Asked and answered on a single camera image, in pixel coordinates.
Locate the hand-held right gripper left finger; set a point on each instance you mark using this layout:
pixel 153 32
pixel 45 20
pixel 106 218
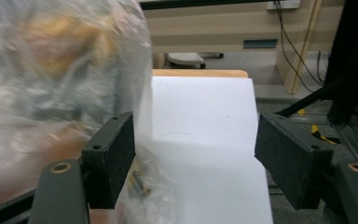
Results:
pixel 112 161

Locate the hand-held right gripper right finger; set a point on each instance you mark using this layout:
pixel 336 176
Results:
pixel 289 161

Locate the clear plastic shopping bag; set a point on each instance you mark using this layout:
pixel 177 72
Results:
pixel 59 87

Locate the yellow and black floor tape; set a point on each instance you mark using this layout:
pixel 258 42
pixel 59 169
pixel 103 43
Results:
pixel 315 129

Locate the white table cover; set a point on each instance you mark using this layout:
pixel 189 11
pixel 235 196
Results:
pixel 205 124

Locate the black metal stand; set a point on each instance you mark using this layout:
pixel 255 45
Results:
pixel 351 77

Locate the beige wooden desk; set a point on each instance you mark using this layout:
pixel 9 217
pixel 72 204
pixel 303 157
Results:
pixel 214 31

